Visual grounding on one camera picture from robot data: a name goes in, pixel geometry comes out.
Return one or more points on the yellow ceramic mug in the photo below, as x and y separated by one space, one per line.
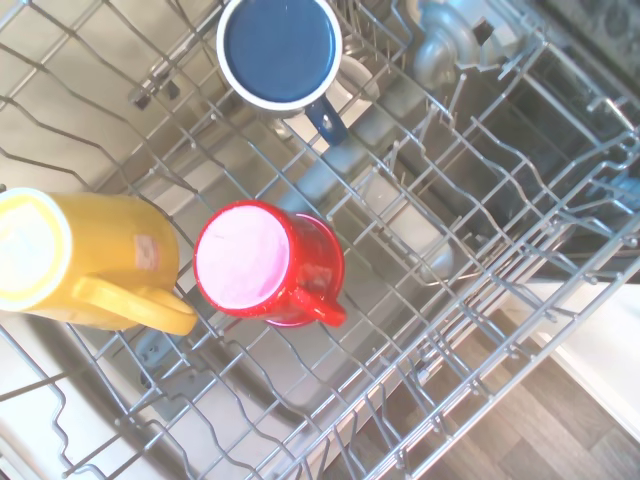
110 240

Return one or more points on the red ceramic mug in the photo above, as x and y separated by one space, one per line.
315 250

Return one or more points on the blue ceramic mug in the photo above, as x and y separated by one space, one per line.
280 50

